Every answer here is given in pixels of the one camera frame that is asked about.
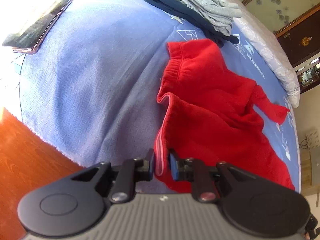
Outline red pants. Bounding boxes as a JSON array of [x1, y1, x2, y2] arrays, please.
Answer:
[[154, 39, 294, 193]]

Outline blue patterned bed sheet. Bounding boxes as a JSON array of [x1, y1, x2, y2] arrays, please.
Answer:
[[1, 0, 204, 166]]

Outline grey side table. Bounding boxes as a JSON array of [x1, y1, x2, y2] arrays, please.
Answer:
[[300, 149, 319, 196]]

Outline white perforated box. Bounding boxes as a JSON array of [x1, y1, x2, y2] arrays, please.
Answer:
[[306, 129, 320, 150]]

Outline smartphone with lit screen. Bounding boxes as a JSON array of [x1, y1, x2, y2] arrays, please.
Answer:
[[2, 0, 72, 54]]

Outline white quilted comforter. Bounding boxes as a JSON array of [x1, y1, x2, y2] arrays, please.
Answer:
[[226, 0, 300, 108]]

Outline dark wooden cabinet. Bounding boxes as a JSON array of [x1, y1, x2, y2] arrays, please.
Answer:
[[276, 5, 319, 93]]

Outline light grey folded garment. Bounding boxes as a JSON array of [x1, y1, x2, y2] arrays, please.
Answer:
[[177, 0, 242, 36]]

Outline dark navy folded garment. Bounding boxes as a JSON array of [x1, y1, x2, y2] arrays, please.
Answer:
[[144, 0, 239, 48]]

